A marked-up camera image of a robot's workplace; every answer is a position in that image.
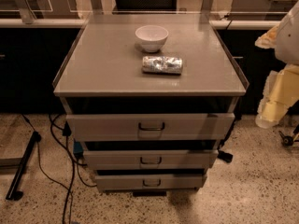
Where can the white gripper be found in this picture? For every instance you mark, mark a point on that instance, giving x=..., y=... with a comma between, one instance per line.
x=289, y=41

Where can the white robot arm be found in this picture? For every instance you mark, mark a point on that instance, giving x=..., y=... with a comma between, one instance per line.
x=287, y=46

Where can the grey drawer cabinet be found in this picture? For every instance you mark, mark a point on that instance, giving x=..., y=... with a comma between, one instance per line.
x=150, y=98

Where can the grey middle drawer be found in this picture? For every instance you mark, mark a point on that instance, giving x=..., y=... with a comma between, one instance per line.
x=150, y=159

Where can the grey drawer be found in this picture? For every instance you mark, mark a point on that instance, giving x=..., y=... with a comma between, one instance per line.
x=150, y=159
x=146, y=127
x=149, y=182

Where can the grey top drawer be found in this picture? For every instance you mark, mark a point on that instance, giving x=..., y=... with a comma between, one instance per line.
x=146, y=127

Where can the grey bottom drawer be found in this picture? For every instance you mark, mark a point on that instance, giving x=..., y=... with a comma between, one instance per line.
x=149, y=182

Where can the black caster wheel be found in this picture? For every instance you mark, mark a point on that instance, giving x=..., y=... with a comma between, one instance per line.
x=287, y=140

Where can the white ceramic bowl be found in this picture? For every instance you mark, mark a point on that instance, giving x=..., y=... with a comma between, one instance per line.
x=151, y=38

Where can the crumpled silver can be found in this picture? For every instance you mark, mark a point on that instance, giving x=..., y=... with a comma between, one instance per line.
x=162, y=65

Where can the black power plug right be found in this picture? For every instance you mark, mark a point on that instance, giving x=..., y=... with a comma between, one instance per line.
x=224, y=156

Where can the blue box behind cabinet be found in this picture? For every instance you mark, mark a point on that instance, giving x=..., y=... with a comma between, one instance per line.
x=77, y=149

